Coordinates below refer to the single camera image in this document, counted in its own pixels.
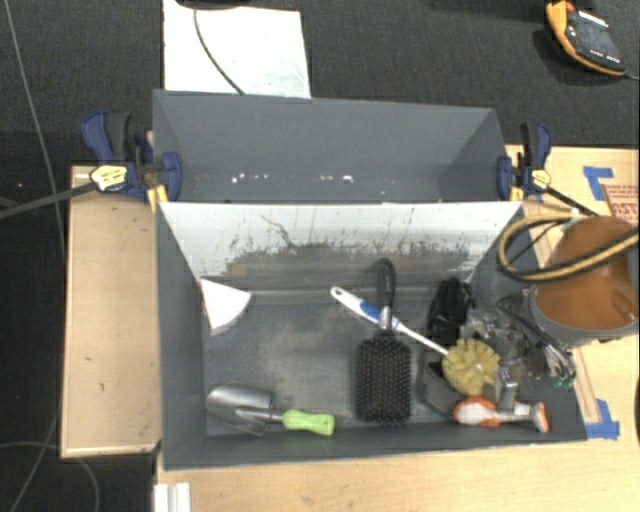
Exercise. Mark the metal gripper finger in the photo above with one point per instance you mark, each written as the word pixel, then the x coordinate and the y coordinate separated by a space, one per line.
pixel 509 394

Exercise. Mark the orange and white scraper tool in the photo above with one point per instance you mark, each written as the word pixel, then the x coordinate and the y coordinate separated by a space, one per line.
pixel 475 414

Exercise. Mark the white-blue dish brush, yellow head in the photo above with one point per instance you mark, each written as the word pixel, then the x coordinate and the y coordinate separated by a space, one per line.
pixel 470 367

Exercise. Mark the black folded object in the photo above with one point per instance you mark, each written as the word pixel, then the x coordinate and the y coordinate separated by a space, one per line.
pixel 447 310

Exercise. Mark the grey curved object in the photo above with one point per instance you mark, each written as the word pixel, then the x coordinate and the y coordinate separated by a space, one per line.
pixel 432 387

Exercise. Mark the black hairbrush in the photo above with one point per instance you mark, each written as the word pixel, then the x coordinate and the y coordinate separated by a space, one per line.
pixel 384 380

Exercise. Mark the grey metal bin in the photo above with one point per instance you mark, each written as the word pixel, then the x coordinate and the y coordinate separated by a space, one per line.
pixel 300 150

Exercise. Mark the white fan-shaped sheet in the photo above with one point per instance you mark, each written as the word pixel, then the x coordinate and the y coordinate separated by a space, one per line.
pixel 222 305

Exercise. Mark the pale wood board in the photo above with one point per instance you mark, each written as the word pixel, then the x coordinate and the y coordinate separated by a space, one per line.
pixel 110 325

